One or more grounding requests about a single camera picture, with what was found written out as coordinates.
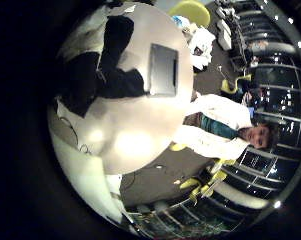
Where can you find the black button shirt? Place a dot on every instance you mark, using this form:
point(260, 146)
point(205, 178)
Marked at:
point(116, 83)

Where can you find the large yellow chair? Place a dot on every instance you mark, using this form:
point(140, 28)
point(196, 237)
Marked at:
point(193, 11)

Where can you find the white clothes pile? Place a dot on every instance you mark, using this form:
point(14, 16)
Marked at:
point(203, 43)

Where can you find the white storage box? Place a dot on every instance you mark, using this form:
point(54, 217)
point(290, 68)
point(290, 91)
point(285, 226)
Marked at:
point(225, 36)

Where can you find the person in white jacket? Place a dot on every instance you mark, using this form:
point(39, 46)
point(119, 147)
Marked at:
point(216, 110)

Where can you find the white round column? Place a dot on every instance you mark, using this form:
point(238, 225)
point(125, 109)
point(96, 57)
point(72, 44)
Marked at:
point(238, 196)

